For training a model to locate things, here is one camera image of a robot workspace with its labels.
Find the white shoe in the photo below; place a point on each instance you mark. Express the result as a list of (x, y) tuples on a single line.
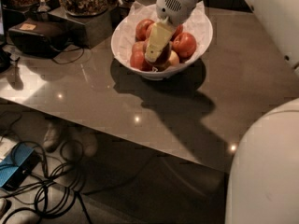
[(53, 136), (89, 142)]

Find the red apple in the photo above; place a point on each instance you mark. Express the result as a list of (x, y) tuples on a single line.
[(137, 61), (148, 32), (138, 46), (184, 45), (157, 58), (178, 31), (141, 29)]

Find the blue electronics box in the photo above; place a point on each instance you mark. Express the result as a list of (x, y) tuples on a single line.
[(17, 165)]

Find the dark grey display block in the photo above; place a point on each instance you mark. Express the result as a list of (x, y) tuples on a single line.
[(85, 32)]

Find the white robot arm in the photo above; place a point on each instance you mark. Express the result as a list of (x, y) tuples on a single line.
[(263, 186)]

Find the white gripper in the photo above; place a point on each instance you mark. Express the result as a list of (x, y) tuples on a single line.
[(173, 7)]

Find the white shoe left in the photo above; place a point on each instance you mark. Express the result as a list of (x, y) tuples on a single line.
[(53, 136)]

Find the white shoe right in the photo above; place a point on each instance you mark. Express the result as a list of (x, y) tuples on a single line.
[(89, 142)]

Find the white bowl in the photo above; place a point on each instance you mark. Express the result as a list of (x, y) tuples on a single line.
[(162, 73)]

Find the metal scoop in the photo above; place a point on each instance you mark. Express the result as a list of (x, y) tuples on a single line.
[(43, 7)]

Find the black VR headset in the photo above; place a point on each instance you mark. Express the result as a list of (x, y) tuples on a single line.
[(44, 39)]

